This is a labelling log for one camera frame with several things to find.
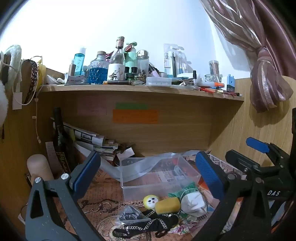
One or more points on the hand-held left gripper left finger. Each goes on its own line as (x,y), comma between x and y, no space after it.
(86,173)

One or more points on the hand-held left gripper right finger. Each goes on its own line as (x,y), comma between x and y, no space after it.
(209,176)

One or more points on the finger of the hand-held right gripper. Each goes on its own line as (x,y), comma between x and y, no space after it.
(257,144)
(242,162)

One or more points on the white cloth bundle green trim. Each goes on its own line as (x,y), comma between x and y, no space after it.
(193,204)

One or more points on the clear plastic container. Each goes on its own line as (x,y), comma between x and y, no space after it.
(159,183)

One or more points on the yellow sponge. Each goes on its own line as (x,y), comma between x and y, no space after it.
(167,205)

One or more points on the yellow-headed doll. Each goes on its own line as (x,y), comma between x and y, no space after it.
(159,223)

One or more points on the pile of papers and booklets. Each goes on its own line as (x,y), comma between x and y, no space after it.
(92,141)

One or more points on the vintage printed desk mat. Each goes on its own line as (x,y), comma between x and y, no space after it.
(104,208)

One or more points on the dark wine bottle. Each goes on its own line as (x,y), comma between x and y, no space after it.
(60,139)

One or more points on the beige cylinder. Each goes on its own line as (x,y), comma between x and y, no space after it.
(39,165)

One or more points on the floral cloth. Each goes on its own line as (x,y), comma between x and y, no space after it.
(183,224)

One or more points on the small bag of black bits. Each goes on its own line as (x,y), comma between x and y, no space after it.
(130,215)

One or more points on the blue and white block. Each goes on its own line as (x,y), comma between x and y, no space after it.
(230,83)

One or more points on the pink sticky note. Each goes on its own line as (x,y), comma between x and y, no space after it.
(92,106)

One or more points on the orange marker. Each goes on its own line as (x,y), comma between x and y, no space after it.
(217,84)

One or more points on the orange sticky note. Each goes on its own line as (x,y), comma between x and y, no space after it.
(135,116)

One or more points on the green sticky note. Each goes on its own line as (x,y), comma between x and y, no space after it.
(131,106)

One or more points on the glass jar of sticks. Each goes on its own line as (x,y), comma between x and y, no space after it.
(214,69)

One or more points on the mauve striped curtain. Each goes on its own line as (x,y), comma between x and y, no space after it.
(261,58)

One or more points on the nail polish bottle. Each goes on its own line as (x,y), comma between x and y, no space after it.
(194,78)

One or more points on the black pen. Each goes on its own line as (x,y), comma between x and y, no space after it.
(118,82)

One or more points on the wooden shelf unit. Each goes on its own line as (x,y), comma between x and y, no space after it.
(138,90)

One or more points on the white paper tag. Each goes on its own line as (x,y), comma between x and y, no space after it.
(17,100)

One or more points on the glass bottle of blue beads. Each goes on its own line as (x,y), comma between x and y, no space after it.
(98,70)

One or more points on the small brown bottle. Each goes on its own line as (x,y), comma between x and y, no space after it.
(72,70)

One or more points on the small clear lidded box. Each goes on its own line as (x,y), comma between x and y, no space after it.
(158,81)

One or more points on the yellow round item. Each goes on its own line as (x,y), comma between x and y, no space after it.
(42,74)

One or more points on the tall blue liquid bottle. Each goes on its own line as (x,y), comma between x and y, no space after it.
(79,63)

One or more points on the small black-capped bottles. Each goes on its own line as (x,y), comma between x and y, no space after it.
(130,72)

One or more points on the patterned headband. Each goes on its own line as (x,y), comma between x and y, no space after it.
(32,76)

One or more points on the clear bottle rose-gold cap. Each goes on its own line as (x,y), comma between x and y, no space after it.
(116,62)

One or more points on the pink tube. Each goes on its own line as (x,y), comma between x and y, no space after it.
(153,71)

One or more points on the toothbrush blister packs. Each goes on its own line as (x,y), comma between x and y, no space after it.
(173,61)

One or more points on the mint green pump bottle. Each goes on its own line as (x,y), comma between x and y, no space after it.
(131,58)

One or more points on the clear jar silver lid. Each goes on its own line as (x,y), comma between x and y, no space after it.
(143,60)

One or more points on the white plush toy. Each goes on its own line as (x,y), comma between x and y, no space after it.
(9,69)

